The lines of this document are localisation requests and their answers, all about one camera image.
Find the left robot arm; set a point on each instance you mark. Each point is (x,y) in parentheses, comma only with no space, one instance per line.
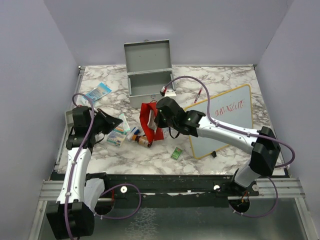
(72,215)

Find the red first aid pouch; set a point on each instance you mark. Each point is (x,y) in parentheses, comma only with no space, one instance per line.
(144,117)

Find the blue pouch packet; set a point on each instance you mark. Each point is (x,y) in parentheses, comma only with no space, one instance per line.
(98,92)

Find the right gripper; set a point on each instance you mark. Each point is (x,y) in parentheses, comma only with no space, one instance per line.
(159,121)

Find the gauze pad clear packet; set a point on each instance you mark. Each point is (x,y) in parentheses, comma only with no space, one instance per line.
(151,120)

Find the grey metal first aid box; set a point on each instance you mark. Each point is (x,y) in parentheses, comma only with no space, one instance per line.
(149,68)

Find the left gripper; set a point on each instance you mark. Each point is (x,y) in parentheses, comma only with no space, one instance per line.
(111,121)

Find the small whiteboard yellow frame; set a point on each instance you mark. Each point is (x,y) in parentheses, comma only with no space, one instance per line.
(232,107)

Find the teal sterile strip packet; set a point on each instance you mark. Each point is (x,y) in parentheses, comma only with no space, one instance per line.
(124,125)

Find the red marker pen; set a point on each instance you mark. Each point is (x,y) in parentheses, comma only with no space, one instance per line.
(198,95)

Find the black mounting rail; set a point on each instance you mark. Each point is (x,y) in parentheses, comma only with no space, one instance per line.
(171,191)

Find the brown medicine bottle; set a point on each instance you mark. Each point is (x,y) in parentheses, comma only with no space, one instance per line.
(142,140)

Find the green small packet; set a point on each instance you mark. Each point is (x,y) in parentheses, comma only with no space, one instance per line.
(176,153)

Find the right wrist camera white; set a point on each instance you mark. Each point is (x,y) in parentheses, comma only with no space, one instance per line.
(168,92)

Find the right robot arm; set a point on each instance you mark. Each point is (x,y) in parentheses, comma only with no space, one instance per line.
(260,144)

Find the medicine box teal orange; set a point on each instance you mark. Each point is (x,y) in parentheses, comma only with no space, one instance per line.
(116,137)

